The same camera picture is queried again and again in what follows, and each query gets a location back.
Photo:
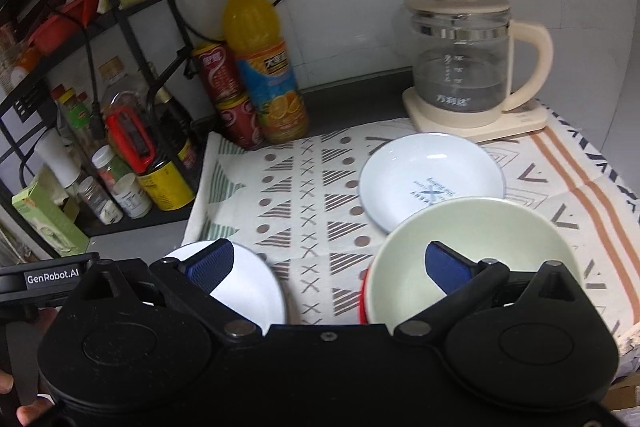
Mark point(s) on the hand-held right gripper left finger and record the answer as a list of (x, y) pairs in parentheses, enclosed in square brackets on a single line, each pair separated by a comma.
[(212, 264)]

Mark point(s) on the red drink can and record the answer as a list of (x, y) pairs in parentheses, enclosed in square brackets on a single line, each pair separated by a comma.
[(217, 72), (242, 122)]

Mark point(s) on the white and orange bottle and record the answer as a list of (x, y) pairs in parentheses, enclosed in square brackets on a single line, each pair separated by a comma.
[(25, 67)]

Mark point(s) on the glass electric kettle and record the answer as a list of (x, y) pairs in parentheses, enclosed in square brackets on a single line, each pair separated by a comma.
[(465, 57)]

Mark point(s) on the pale green bowl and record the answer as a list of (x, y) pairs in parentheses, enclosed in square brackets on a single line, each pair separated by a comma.
[(470, 237)]

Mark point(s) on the person's left hand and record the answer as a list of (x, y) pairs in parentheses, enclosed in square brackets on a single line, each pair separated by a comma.
[(31, 416)]

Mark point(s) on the cream kettle base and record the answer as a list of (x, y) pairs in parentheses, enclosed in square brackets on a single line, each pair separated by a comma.
[(440, 122)]

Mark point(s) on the white deep plate blue print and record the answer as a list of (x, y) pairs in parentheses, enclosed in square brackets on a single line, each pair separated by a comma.
[(250, 282)]

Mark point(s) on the black metal rack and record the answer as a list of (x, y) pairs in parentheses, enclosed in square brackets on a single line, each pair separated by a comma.
[(125, 17)]

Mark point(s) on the small glass shaker jar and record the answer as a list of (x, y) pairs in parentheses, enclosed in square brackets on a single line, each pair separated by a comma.
[(100, 202)]

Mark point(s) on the green cardboard box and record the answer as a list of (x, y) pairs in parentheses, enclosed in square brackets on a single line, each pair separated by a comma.
[(47, 217)]

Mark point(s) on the red and black bowl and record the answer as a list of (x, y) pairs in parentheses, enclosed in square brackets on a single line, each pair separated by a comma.
[(364, 297)]

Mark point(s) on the green label sauce bottle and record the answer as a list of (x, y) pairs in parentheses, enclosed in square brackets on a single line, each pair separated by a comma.
[(70, 104)]

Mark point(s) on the small white plate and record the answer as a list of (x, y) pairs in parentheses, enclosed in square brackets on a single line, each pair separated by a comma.
[(430, 177)]

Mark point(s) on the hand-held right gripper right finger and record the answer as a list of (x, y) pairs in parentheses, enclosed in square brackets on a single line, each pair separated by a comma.
[(446, 267)]

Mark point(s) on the small white plastic bottle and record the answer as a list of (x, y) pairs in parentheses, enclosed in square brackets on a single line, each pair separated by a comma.
[(132, 197)]

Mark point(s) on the patterned table mat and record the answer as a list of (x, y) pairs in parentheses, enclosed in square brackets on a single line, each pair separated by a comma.
[(320, 187)]

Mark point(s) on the green bottle with white cap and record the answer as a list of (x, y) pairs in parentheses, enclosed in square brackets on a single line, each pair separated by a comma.
[(107, 164)]

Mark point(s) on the orange juice bottle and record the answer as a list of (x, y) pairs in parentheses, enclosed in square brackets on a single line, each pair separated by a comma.
[(260, 57)]

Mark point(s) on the red plastic basket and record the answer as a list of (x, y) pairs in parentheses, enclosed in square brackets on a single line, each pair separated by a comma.
[(52, 34)]

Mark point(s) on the dark glass bottle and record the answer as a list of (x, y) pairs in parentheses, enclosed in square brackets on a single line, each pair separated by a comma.
[(175, 127)]

